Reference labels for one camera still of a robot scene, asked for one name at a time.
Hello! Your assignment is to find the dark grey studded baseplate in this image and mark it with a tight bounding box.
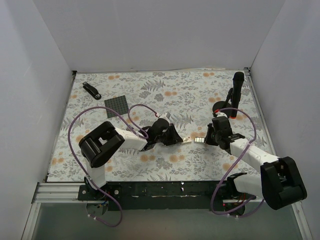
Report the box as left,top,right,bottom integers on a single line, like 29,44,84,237
104,95,129,115

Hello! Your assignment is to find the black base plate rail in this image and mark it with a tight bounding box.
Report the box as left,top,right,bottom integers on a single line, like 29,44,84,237
77,180,241,211

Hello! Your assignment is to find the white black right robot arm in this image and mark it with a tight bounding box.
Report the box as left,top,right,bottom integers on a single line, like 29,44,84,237
204,116,307,210

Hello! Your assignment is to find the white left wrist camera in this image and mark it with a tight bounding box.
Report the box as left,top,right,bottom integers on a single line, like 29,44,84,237
159,112,171,123

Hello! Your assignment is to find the floral patterned table mat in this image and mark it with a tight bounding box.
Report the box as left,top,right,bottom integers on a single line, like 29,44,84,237
46,70,257,182

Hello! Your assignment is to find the silver staple strip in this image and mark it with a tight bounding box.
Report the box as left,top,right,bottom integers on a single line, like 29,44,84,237
194,137,205,144

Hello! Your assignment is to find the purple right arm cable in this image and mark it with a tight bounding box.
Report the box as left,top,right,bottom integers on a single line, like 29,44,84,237
210,107,265,217

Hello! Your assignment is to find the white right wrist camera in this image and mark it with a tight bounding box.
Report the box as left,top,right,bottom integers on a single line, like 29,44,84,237
215,111,228,119

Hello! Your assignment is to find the black stapler at back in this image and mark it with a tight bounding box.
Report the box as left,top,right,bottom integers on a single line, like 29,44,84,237
82,81,102,100

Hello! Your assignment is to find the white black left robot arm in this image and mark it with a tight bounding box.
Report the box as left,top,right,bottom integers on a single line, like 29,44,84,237
78,117,188,200

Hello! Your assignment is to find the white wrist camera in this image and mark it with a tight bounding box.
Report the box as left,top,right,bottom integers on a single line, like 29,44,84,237
215,111,228,119
159,112,171,123

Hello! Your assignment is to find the black microphone on stand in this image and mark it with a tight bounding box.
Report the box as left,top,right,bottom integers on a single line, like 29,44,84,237
212,71,245,119

